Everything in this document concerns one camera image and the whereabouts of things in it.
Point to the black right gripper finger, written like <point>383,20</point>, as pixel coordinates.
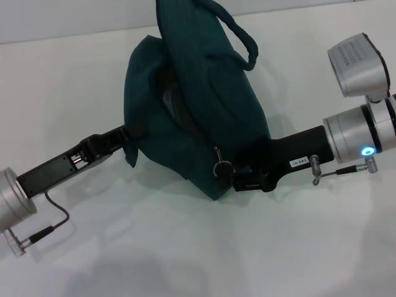
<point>249,182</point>
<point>223,170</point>

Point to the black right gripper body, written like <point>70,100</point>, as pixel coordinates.
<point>290,151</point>

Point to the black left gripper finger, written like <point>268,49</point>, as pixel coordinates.
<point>134,131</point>

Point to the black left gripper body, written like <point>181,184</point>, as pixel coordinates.
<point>62,168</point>

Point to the dark teal insulated bag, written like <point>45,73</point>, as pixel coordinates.
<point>198,108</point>

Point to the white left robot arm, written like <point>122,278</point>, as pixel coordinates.
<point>14,198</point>

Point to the silver metal pin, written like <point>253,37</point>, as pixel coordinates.
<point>315,170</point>

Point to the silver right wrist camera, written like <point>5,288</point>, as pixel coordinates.
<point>359,68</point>

